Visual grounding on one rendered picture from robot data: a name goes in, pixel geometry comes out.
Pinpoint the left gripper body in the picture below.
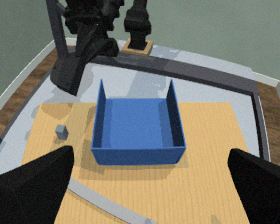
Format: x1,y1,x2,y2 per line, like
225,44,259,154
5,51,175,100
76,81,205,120
65,0,120,57

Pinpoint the light grey long flat bar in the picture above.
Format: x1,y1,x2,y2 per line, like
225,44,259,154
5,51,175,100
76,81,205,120
67,177,157,224

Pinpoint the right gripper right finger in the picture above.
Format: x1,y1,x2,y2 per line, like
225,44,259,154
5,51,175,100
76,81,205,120
227,148,280,224

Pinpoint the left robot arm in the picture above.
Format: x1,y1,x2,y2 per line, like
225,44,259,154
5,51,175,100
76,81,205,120
63,0,151,51

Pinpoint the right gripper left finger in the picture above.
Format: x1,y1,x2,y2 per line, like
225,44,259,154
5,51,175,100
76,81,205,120
0,145,75,224

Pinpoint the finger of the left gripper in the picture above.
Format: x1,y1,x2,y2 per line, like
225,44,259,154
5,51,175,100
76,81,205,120
73,16,104,57
85,38,112,65

